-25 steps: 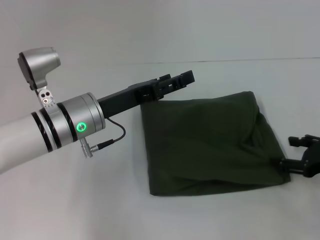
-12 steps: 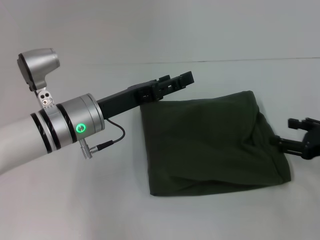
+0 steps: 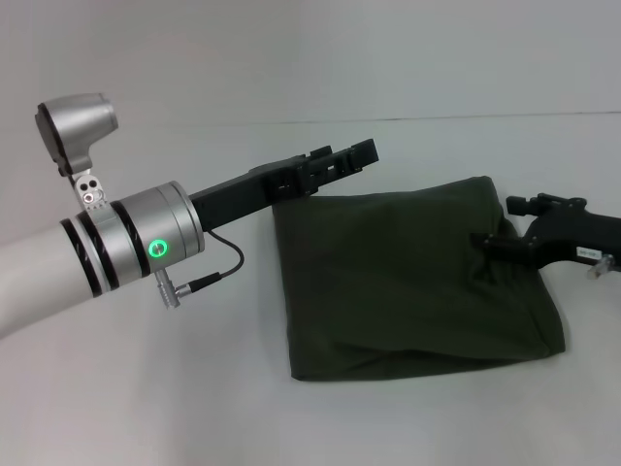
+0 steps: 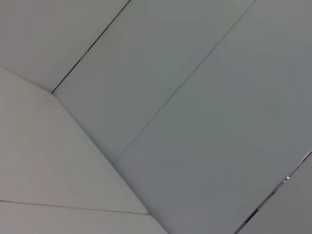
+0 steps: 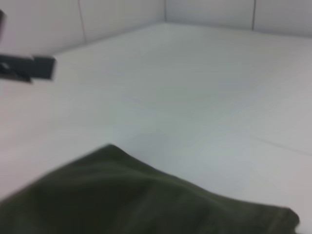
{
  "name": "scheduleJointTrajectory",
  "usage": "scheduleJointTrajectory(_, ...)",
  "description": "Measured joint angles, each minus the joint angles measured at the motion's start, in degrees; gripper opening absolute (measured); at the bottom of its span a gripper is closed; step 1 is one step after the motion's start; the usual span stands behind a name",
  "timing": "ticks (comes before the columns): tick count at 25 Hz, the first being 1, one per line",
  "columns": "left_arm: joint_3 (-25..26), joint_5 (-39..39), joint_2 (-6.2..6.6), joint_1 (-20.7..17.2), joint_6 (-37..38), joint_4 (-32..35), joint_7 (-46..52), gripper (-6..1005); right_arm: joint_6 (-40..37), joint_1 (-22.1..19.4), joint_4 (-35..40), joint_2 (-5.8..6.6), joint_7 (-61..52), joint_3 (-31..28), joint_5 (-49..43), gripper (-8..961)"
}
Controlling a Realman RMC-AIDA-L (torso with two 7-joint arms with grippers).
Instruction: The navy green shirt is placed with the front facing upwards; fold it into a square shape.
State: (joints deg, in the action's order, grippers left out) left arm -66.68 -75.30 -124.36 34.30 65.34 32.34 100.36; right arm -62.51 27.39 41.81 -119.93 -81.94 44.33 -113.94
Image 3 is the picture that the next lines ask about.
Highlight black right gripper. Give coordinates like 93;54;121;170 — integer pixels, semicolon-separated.
469;191;621;268

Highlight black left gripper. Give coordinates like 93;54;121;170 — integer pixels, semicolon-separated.
187;137;383;234

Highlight dark green FREE t-shirt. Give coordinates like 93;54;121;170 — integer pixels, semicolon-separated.
271;174;569;385

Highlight right gripper connector cable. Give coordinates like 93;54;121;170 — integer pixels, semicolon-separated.
583;253;616;282

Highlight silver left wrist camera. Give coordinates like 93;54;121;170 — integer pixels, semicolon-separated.
32;90;119;214

